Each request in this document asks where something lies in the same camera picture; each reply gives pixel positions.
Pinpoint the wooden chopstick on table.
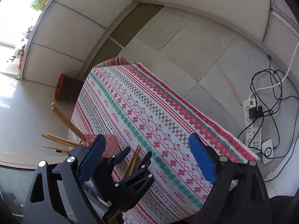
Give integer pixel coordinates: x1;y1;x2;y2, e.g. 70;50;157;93
52;102;86;142
122;145;140;180
41;134;80;147
129;150;139;176

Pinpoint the black tipped chopstick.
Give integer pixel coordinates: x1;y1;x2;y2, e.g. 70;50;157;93
42;145;70;154

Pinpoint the pink perforated utensil holder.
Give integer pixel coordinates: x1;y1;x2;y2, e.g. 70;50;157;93
79;134;121;158

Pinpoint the white charger box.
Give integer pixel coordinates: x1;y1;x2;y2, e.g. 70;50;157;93
261;139;274;165

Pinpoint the patterned red green tablecloth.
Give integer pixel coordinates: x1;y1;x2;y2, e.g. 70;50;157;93
71;57;259;223

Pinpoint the white power strip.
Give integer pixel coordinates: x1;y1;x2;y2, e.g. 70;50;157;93
243;99;262;152

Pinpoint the dark bin with red bag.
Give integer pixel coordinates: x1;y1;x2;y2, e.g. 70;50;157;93
54;73;84;103

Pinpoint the chopstick on floor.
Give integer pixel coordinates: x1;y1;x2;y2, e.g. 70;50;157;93
215;62;242;106

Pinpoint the white power cable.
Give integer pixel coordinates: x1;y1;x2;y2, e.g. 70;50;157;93
248;46;299;100

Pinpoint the black cable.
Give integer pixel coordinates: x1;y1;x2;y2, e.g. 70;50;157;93
237;56;299;183

